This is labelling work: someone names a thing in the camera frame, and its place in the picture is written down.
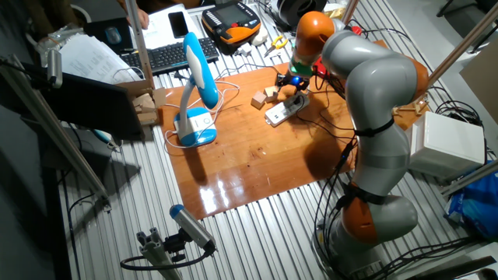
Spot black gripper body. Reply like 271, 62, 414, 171
288, 73, 313, 93

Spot white power strip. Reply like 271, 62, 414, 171
264, 93, 311, 128

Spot black lamp power cord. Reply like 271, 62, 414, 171
294, 82, 363, 142

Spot white power adapter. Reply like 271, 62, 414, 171
234, 42, 254, 58

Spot blue white desk lamp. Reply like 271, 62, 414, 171
172, 31, 220, 149

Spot person's hand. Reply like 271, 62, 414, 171
135, 7, 151, 30

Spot wooden cube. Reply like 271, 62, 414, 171
250, 90, 268, 110
263, 85, 280, 103

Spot white rounded object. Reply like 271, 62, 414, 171
250, 26, 270, 47

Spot black filament spool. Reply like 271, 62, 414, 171
275, 0, 328, 29

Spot yellow crumpled packet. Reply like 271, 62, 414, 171
321, 2, 348, 21

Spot orange black teach pendant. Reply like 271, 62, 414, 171
201, 0, 263, 56

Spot black keyboard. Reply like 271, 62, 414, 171
119, 37, 221, 77

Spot black smartphone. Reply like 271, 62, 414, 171
167, 10, 190, 40

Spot brown cardboard box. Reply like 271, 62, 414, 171
115, 79, 169, 127

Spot white plastic drawer box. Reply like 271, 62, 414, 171
405, 110, 487, 180

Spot white document sheets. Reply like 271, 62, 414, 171
140, 2, 213, 51

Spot brown cardboard panel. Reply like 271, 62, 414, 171
458, 38, 498, 126

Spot grey computer mouse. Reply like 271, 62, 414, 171
103, 26, 123, 45

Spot blue plastic bag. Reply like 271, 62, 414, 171
444, 163, 498, 241

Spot white paper stack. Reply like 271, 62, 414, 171
57, 33, 143, 86

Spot black monitor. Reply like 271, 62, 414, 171
0, 61, 146, 142

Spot black mouse pad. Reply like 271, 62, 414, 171
82, 17, 136, 54

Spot clear plastic bag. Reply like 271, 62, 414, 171
36, 22, 86, 56

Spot thin black cord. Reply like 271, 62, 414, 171
213, 61, 296, 87

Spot yellow handled pliers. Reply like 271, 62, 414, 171
263, 34, 290, 59

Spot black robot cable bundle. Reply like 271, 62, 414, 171
312, 135, 486, 280

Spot white lamp cord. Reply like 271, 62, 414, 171
163, 79, 242, 150

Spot aluminium frame post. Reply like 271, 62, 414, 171
440, 158, 498, 198
430, 2, 498, 86
124, 0, 156, 91
0, 54, 113, 213

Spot silver camera blue cap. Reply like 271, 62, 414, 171
168, 203, 218, 254

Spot aluminium profile camera stand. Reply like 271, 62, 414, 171
135, 226, 184, 280

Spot black camera cable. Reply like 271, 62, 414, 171
119, 248, 216, 272

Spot silver frame-mounted camera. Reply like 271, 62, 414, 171
46, 48, 65, 90

